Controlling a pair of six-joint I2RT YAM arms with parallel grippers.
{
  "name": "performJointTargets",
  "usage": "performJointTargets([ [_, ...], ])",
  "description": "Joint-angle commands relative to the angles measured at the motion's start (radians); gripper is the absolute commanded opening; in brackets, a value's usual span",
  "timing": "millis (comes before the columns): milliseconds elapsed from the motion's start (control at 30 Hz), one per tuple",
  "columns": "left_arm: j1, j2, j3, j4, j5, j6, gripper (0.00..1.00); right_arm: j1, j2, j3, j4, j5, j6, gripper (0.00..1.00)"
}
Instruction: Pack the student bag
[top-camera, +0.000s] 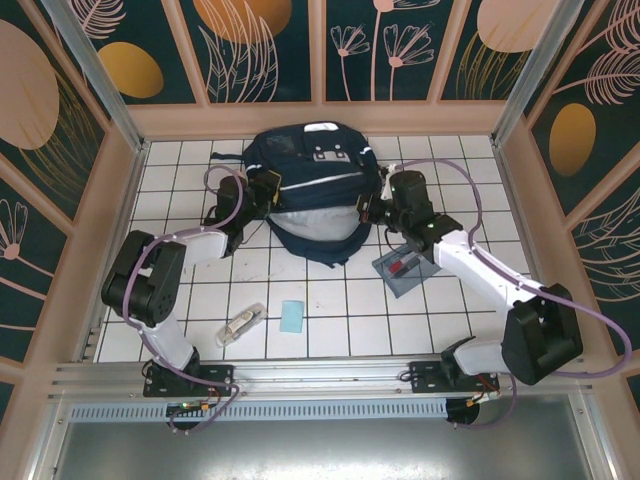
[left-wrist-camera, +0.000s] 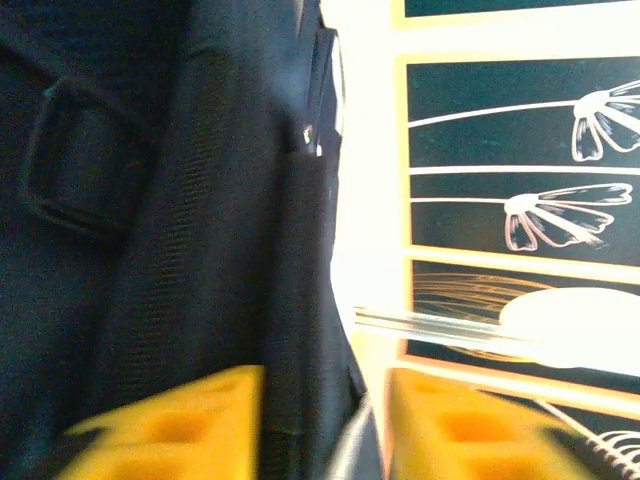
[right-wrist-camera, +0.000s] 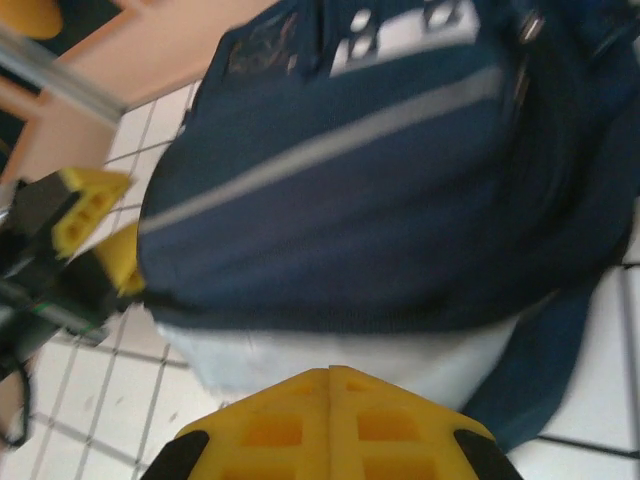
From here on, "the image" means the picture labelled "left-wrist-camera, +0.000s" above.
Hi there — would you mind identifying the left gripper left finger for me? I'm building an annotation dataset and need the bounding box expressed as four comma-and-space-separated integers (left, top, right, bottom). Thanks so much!
54, 364, 266, 480

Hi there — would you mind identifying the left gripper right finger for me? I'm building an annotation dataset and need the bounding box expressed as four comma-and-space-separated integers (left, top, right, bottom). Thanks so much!
384, 368, 601, 480

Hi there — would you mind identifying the navy blue backpack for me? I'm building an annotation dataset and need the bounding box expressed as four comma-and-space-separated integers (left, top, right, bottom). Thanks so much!
0, 0, 384, 480

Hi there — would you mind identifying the right aluminium corner post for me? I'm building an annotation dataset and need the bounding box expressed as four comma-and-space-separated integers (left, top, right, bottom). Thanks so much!
353, 303, 534, 346

